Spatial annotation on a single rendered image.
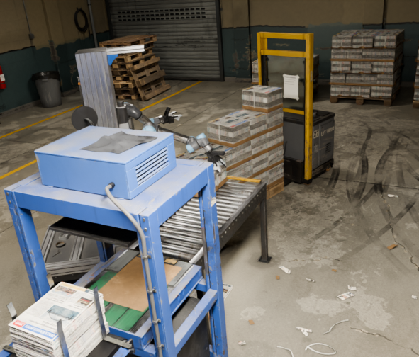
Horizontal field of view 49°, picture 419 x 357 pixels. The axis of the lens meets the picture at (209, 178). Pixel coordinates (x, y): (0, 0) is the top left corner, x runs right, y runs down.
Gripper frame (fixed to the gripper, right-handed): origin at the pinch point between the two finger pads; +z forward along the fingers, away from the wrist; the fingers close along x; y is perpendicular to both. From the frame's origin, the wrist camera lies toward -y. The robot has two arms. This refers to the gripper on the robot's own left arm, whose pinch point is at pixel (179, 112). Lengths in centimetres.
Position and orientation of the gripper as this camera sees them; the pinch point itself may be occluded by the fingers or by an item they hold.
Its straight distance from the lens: 487.8
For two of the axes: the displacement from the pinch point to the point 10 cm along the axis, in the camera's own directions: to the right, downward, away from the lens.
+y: 0.0, 8.6, 5.0
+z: 8.3, -2.8, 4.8
